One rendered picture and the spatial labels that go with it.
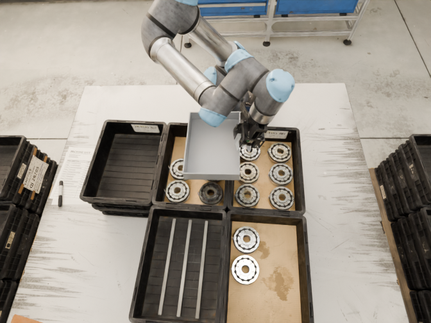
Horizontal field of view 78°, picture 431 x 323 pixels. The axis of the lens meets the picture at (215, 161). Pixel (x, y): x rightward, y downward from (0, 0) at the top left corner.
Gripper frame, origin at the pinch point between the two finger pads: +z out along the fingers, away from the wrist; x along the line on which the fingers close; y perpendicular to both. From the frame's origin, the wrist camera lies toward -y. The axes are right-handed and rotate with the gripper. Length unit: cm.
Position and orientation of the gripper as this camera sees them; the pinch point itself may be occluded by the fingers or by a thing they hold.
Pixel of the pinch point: (239, 143)
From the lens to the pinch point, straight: 99.4
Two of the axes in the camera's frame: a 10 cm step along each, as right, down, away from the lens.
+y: 0.3, 8.9, -4.6
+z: -2.4, 4.6, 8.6
